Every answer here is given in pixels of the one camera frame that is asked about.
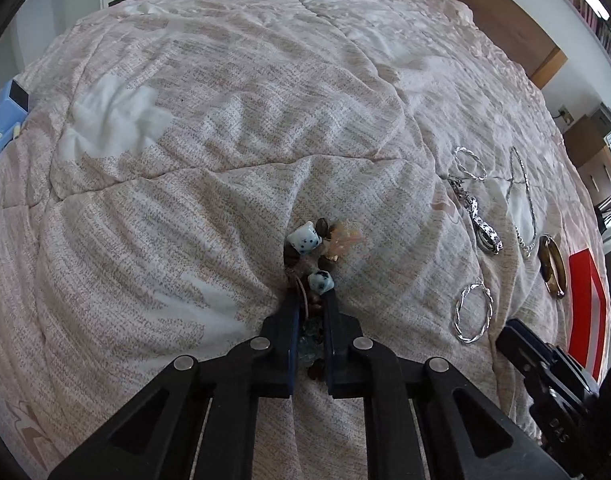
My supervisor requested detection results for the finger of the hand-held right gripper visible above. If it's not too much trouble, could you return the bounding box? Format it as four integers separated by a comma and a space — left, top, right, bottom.
495, 317, 567, 392

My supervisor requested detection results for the amber bangle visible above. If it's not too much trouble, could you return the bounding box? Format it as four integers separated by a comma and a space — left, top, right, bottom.
537, 233, 569, 301

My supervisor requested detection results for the chunky silver rhinestone bracelet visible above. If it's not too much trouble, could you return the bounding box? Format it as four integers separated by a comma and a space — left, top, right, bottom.
447, 175, 504, 257

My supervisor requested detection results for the dark chair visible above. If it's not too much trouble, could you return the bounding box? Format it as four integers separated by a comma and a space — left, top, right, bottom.
594, 184, 611, 262

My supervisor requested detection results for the pink patterned bedspread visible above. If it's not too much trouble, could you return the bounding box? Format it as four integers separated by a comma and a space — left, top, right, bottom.
0, 0, 610, 480

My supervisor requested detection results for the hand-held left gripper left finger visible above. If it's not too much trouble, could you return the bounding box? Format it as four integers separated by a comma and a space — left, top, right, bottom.
48, 292, 301, 480

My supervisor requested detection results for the silver rhinestone chain necklace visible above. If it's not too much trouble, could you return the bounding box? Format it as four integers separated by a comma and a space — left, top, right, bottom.
506, 146, 540, 259

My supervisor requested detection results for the wooden cabinet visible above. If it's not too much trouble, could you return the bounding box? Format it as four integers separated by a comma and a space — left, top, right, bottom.
563, 114, 611, 207

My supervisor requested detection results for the bookshelf with books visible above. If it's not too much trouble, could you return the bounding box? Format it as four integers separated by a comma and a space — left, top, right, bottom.
532, 0, 611, 82

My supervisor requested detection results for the blue device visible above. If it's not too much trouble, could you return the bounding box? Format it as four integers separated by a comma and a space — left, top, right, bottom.
0, 79, 32, 164

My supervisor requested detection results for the brown and blue beaded bracelet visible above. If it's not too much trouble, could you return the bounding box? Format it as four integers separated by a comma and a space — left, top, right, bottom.
284, 217, 363, 381

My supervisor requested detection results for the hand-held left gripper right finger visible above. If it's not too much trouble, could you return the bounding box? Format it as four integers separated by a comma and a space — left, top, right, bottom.
324, 291, 571, 480

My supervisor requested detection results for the red jewelry box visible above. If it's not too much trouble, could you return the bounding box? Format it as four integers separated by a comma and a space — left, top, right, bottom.
567, 248, 609, 382

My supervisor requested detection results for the silver twisted hoop earring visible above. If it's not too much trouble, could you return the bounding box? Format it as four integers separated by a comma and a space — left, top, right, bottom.
453, 282, 494, 345
454, 146, 487, 182

